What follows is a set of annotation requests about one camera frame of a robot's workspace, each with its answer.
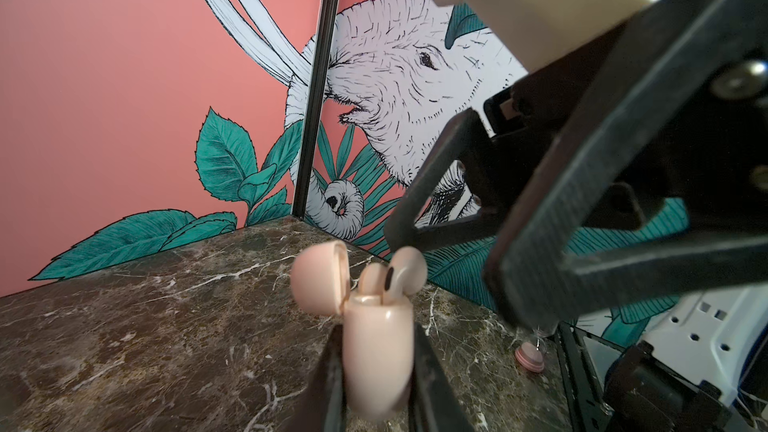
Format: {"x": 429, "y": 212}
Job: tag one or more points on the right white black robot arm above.
{"x": 685, "y": 373}

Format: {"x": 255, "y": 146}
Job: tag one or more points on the pink open case at edge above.
{"x": 530, "y": 357}

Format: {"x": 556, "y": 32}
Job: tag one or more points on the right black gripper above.
{"x": 670, "y": 103}

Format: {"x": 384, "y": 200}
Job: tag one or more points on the pink earbud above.
{"x": 406, "y": 275}

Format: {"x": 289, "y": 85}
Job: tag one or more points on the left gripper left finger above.
{"x": 322, "y": 406}

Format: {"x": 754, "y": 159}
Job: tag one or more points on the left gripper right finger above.
{"x": 433, "y": 406}

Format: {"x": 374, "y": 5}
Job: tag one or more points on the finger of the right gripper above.
{"x": 463, "y": 160}

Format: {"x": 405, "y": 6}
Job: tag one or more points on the pink earbuds charging case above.
{"x": 378, "y": 340}

